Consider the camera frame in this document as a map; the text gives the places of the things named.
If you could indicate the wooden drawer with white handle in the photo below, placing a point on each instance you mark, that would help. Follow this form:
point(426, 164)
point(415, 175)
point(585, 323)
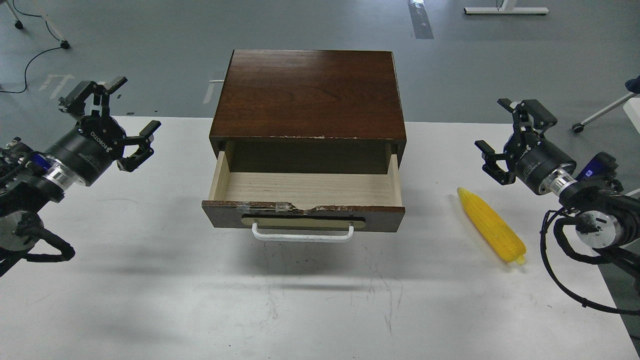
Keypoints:
point(307, 186)

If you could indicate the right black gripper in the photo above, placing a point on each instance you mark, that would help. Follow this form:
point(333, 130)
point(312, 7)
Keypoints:
point(532, 158)

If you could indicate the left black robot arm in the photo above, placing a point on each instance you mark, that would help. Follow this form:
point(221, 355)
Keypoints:
point(30, 179)

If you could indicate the yellow corn cob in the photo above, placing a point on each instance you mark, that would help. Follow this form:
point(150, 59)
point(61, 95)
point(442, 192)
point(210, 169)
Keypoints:
point(496, 232)

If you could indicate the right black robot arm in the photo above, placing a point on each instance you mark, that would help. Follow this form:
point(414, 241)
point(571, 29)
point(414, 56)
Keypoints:
point(596, 220)

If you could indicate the dark wooden cabinet box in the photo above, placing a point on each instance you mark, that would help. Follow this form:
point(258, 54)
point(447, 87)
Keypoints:
point(310, 95)

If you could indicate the white chair leg with caster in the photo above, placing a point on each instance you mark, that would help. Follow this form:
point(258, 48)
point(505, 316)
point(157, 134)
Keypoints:
point(580, 126)

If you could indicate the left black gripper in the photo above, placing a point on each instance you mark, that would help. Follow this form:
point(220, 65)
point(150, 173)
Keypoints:
point(88, 149)

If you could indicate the white desk foot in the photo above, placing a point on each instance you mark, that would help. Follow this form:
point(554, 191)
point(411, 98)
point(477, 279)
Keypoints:
point(507, 7)

